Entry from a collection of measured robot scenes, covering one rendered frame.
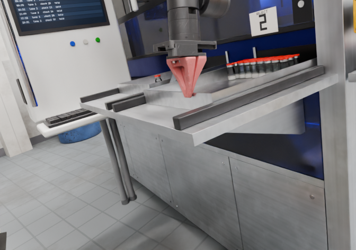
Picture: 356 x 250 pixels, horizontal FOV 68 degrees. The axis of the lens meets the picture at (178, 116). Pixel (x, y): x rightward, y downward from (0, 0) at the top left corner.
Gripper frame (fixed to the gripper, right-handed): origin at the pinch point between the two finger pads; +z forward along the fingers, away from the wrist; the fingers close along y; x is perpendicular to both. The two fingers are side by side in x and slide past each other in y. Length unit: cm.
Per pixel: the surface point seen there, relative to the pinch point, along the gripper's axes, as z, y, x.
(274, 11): -17.5, 29.5, 2.5
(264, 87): -0.2, 11.6, -8.3
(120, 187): 58, 21, 99
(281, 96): 1.5, 13.1, -10.9
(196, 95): 0.4, 0.5, -2.0
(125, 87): -0.4, 7.2, 46.4
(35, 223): 95, -21, 165
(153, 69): -8, 42, 88
